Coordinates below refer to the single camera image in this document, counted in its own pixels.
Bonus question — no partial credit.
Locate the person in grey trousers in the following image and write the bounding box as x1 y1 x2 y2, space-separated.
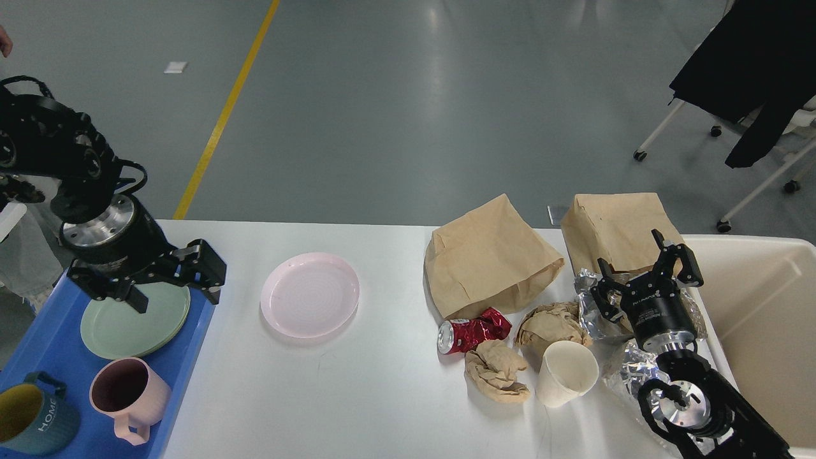
0 25 64 313

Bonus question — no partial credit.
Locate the white paper cup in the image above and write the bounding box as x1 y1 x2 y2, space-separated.
535 340 599 407

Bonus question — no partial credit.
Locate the white side table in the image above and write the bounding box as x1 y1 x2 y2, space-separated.
0 201 28 243

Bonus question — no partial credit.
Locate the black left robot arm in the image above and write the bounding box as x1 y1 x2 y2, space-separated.
1 75 227 313

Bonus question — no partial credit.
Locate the lower crumpled foil wrapper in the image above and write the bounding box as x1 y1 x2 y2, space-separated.
601 338 681 458

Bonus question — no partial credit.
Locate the pink plate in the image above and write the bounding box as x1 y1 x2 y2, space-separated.
259 252 360 338

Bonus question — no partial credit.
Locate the beige plastic bin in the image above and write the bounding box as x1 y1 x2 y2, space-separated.
685 235 815 458

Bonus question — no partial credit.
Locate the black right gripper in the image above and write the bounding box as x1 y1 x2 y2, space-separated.
590 229 704 353

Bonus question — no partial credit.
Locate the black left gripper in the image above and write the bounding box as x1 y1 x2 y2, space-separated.
59 194 227 314

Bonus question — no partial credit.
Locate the crushed red soda can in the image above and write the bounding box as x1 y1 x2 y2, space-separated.
437 308 512 355

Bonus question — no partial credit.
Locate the crumpled foil wrapper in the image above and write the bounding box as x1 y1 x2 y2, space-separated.
601 338 681 458
574 268 708 342

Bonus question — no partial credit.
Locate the upper crumpled foil wrapper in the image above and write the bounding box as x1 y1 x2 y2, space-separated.
574 268 708 342

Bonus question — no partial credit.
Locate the teal and yellow mug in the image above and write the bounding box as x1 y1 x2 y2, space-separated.
1 371 80 456

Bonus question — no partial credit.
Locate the blue plastic tray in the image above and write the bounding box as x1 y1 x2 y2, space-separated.
1 278 215 458

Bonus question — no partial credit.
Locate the crumpled tan napkin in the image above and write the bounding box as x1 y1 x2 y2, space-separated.
465 340 531 404

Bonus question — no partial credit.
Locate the large brown paper bag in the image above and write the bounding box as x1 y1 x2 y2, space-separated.
425 194 565 319

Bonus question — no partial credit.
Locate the light green plate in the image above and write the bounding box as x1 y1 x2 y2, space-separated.
80 282 191 360

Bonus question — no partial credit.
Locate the crumpled brown paper ball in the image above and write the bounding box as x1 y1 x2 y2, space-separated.
513 302 594 361

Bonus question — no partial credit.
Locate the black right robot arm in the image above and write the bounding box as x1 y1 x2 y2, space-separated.
591 229 791 458

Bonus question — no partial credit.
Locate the pink mug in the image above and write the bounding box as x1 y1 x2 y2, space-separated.
89 357 171 446

